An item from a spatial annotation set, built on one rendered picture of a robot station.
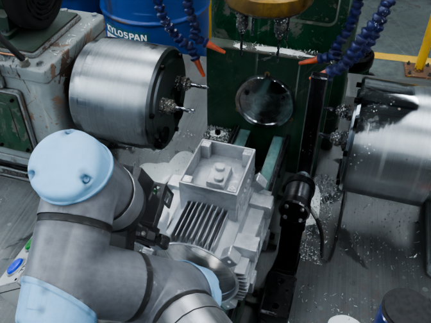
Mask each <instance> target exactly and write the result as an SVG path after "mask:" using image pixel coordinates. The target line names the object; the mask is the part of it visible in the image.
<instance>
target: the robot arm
mask: <svg viewBox="0 0 431 323"><path fill-rule="evenodd" d="M28 176H29V179H30V183H31V185H32V187H33V188H34V190H35V191H36V192H37V194H38V195H39V196H40V203H39V206H38V211H37V221H36V224H35V229H34V232H33V236H32V240H31V245H30V249H29V253H28V258H27V261H26V266H25V269H24V274H23V276H22V277H21V280H20V284H21V290H20V294H19V300H18V305H17V311H16V315H15V322H16V323H97V320H108V321H114V322H126V323H233V322H232V321H231V320H230V319H229V318H228V316H227V315H226V313H225V312H224V311H223V310H222V308H221V299H222V293H221V290H220V289H219V280H218V278H217V277H216V275H215V274H214V273H213V272H212V271H211V270H209V269H207V268H205V267H201V266H198V265H196V264H195V263H193V262H190V261H185V260H172V259H169V258H164V257H160V256H155V255H152V254H146V253H142V252H138V251H134V244H137V245H141V246H143V247H146V248H148V249H153V250H160V251H162V250H167V249H168V247H169V243H170V238H169V237H168V236H167V235H165V233H166V230H167V225H168V222H169V212H168V211H166V213H165V215H164V216H163V218H162V220H161V221H160V218H161V216H162V212H163V209H164V205H165V206H166V207H167V208H168V209H170V207H171V203H172V200H173V197H174V194H173V192H172V191H171V190H170V188H169V187H168V186H167V185H166V184H164V183H159V182H156V181H153V180H152V179H151V178H150V176H149V175H148V174H147V173H146V172H145V170H144V169H143V168H142V167H136V166H130V165H126V164H123V163H119V162H118V161H117V160H116V159H115V158H114V157H113V156H112V154H111V152H110V150H109V149H108V148H107V147H106V146H105V145H103V144H102V143H100V142H98V141H97V140H96V139H95V138H94V137H92V136H90V135H88V134H86V133H84V132H82V131H78V130H74V129H66V130H62V131H57V132H55V133H53V134H51V135H49V136H47V137H45V139H43V140H42V141H41V142H40V143H39V144H38V145H37V146H36V148H35V149H34V150H33V152H32V154H31V156H30V160H29V163H28ZM158 186H159V187H160V188H161V191H160V192H158V191H157V187H158ZM154 188H155V189H154ZM167 191H168V192H169V193H170V195H169V198H168V202H167V203H166V202H165V201H164V199H165V195H166V193H167Z"/></svg>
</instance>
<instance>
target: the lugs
mask: <svg viewBox="0 0 431 323"><path fill-rule="evenodd" d="M266 185H267V179H266V178H265V177H264V176H263V175H261V173H258V174H255V177H254V179H253V185H252V187H253V188H254V189H255V190H256V191H257V192H259V191H261V190H263V189H265V188H266ZM241 255H242V254H241V253H240V252H239V251H238V250H236V249H235V248H234V247H233V246H232V245H231V246H229V247H227V248H224V249H223V251H222V254H221V257H220V260H221V261H223V262H224V263H225V264H226V265H227V266H228V267H229V268H230V267H234V266H236V265H238V264H239V261H240V258H241ZM237 303H238V299H231V300H229V301H227V302H224V303H221V306H222V307H223V308H224V309H225V310H230V309H232V308H236V306H237Z"/></svg>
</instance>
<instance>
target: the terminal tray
mask: <svg viewBox="0 0 431 323"><path fill-rule="evenodd" d="M205 142H208V143H209V144H208V145H205V144H204V143H205ZM245 151H250V153H248V154H247V153H245ZM255 151H256V149H251V148H247V147H241V146H238V145H232V144H226V143H223V142H217V141H213V140H207V139H204V138H202V140H201V142H200V144H199V145H198V148H197V149H196V151H195V153H194V155H193V157H192V158H191V160H190V162H189V164H188V166H187V168H186V169H185V171H184V173H183V175H182V177H181V178H180V180H179V191H180V207H181V209H183V208H184V206H185V204H186V202H187V201H188V204H189V206H190V204H191V202H192V201H193V207H194V206H195V204H196V202H198V208H199V207H200V205H201V203H203V208H205V206H206V205H207V203H208V209H210V208H211V206H212V205H213V207H214V211H215V210H216V208H217V207H218V208H219V213H221V210H222V209H224V216H226V214H227V211H229V219H231V220H232V221H234V222H236V221H239V216H241V211H243V206H245V201H247V196H249V192H250V191H251V187H252V185H253V179H254V177H255ZM186 177H190V180H186V179H185V178H186ZM231 186H232V187H234V190H230V189H229V188H230V187H231Z"/></svg>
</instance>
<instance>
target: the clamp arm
mask: <svg viewBox="0 0 431 323"><path fill-rule="evenodd" d="M328 77H329V74H328V73H323V72H316V71H313V72H312V74H311V77H310V85H309V90H308V97H307V106H306V110H305V119H304V123H303V132H302V137H301V145H300V153H299V158H298V166H297V171H296V174H302V175H304V174H305V175H306V176H308V177H309V178H311V175H312V168H313V164H314V157H315V153H316V146H317V139H318V135H319V128H320V124H321V117H322V113H323V106H324V102H325V95H326V88H327V84H328Z"/></svg>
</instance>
